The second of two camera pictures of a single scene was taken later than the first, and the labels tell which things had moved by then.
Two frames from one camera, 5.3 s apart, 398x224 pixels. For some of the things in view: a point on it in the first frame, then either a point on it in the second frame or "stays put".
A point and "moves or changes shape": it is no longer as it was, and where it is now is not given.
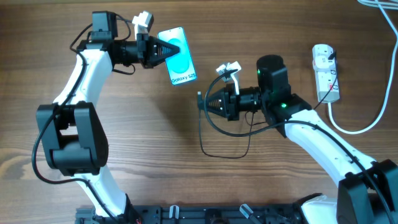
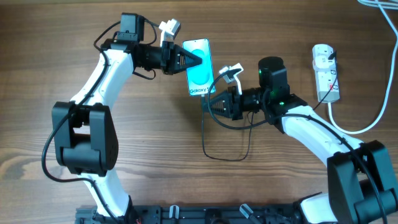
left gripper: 147,46 -> 168,48
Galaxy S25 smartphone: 180,66 moves or changes shape
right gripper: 229,107 stays put
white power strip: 324,63 stays put
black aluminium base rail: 196,214 stays put
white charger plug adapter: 323,61 stays put
